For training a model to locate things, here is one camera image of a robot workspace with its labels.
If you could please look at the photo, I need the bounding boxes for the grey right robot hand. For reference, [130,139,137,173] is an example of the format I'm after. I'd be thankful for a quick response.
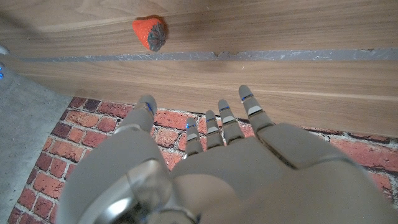
[0,44,11,82]

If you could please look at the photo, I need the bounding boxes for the red brick printed backdrop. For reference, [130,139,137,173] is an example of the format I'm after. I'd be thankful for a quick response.
[7,96,398,224]

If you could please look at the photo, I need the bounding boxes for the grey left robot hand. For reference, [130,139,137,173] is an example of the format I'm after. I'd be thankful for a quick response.
[55,84,398,224]

